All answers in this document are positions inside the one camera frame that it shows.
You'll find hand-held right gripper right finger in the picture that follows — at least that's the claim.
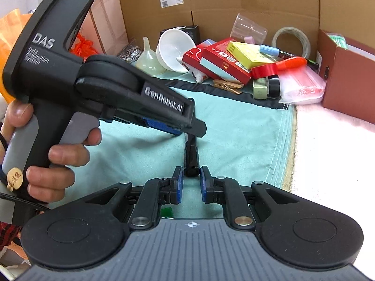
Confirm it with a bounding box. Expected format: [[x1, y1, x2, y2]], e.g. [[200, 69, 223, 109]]
[[200, 166, 298, 230]]

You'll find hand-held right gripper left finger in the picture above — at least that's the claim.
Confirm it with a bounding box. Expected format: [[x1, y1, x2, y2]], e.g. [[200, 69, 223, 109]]
[[85, 166, 184, 230]]

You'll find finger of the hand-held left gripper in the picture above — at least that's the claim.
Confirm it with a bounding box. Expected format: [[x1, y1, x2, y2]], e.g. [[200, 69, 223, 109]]
[[101, 109, 207, 137], [75, 75, 196, 127]]

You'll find black marker pen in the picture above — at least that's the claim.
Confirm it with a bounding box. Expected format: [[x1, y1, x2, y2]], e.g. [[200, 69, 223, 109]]
[[184, 134, 200, 177]]

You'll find pack of clear zip bags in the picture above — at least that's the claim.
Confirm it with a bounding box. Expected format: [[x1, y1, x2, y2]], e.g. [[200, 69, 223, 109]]
[[278, 66, 326, 106]]

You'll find reddish-brown cardboard container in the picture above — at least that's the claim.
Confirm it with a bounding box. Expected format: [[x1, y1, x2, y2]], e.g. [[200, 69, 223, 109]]
[[318, 29, 375, 116]]

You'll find person's left hand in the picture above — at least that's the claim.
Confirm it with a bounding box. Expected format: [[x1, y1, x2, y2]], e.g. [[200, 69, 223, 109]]
[[0, 100, 103, 204]]

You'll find red plastic bag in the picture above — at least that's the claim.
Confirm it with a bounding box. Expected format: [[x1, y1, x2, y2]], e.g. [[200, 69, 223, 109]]
[[72, 33, 96, 62]]

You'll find translucent funnel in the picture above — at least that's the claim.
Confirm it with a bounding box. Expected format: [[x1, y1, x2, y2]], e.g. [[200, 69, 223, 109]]
[[133, 37, 169, 78]]

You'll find white packet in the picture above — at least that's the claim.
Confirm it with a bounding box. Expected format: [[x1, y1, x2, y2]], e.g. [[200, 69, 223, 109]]
[[190, 67, 210, 84]]

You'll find red cardboard box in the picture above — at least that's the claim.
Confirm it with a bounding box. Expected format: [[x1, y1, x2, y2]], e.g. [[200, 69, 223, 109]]
[[201, 37, 254, 85], [182, 43, 211, 78]]

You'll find white bowl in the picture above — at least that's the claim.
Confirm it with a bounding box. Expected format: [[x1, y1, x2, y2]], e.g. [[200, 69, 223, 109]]
[[156, 29, 197, 73]]

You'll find teal cloth with black band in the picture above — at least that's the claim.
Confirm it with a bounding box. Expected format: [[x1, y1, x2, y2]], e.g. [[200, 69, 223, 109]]
[[50, 70, 295, 220]]

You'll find bag of paper clips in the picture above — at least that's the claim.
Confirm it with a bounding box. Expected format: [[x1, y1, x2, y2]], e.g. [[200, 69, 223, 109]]
[[116, 39, 144, 63]]

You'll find orange plastic bag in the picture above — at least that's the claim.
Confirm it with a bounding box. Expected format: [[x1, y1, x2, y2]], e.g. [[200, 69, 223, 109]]
[[0, 9, 33, 100]]

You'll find wooden clothespin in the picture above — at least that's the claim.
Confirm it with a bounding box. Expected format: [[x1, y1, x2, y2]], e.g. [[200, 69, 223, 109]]
[[213, 79, 244, 90], [220, 85, 244, 95]]

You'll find black box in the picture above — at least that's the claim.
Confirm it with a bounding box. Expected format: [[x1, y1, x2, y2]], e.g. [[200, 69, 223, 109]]
[[160, 25, 200, 46]]

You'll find brown paper bag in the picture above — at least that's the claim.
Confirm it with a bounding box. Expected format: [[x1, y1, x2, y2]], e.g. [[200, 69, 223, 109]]
[[78, 0, 129, 56]]

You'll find yellow box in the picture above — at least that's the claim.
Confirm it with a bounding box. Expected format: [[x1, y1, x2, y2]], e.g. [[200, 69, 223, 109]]
[[227, 41, 276, 70]]

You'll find small green box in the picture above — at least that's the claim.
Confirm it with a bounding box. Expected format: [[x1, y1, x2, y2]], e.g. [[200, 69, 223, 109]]
[[252, 78, 268, 100]]

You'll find black tape roll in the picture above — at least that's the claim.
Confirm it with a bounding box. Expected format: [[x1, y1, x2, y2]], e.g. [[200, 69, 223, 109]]
[[265, 75, 282, 98]]

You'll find wooden tag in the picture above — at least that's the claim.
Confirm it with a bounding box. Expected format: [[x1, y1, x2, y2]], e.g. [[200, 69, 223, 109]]
[[6, 167, 24, 191]]

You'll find clear plastic cup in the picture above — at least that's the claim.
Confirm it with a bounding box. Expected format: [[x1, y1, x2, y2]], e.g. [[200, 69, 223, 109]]
[[230, 12, 268, 43]]

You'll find cardboard backdrop panel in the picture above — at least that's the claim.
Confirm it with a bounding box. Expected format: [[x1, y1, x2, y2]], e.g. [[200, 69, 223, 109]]
[[75, 0, 375, 65]]

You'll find blue-capped black marker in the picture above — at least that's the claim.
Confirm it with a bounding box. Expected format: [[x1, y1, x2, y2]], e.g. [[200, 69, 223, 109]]
[[259, 44, 302, 59]]

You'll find pink towel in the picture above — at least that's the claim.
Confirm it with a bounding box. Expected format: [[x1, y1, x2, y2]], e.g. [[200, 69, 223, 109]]
[[283, 102, 375, 265]]

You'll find red silicone brush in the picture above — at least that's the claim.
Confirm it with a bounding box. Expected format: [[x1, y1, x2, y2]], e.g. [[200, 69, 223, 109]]
[[274, 57, 308, 74]]

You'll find clear tape roll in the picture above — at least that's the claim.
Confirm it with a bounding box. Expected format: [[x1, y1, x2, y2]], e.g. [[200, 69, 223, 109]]
[[272, 26, 311, 60]]

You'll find red patterned cloth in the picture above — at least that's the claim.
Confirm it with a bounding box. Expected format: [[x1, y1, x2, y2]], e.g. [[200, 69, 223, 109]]
[[0, 222, 23, 251]]

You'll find green packet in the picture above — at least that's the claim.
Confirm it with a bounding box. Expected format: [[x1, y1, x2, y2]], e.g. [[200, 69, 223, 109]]
[[328, 34, 349, 49]]

